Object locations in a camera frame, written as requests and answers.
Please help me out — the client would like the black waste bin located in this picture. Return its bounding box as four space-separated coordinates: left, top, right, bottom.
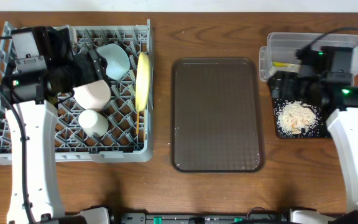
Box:
268 82 331 139

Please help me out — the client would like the clear plastic bin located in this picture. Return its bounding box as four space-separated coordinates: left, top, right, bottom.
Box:
259 32 358 82

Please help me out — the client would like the grey dishwasher rack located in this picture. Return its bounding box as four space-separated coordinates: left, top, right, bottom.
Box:
0 19 154 165

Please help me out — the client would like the dark brown serving tray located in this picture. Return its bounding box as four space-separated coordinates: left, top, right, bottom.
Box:
170 57 265 173

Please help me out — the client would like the green snack wrapper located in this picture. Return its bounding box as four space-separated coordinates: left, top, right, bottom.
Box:
272 62 300 68

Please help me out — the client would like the pink bowl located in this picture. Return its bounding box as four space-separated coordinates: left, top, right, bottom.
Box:
73 80 111 111

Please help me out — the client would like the yellow plate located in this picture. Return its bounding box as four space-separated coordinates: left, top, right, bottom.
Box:
135 52 151 112

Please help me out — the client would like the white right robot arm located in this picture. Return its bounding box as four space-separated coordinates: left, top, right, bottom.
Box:
267 71 358 223

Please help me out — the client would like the light blue bowl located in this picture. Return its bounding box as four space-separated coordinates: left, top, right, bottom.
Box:
96 44 130 80

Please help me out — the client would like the wooden chopstick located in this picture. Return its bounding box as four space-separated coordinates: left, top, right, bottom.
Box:
143 109 148 143
136 111 140 135

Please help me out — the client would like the spilled white rice pile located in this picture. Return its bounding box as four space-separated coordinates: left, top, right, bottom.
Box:
275 101 319 136

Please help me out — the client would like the small white green cup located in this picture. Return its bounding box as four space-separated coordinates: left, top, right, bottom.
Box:
78 110 109 137

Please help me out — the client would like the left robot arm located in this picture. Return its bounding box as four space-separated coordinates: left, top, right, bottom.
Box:
0 50 110 223

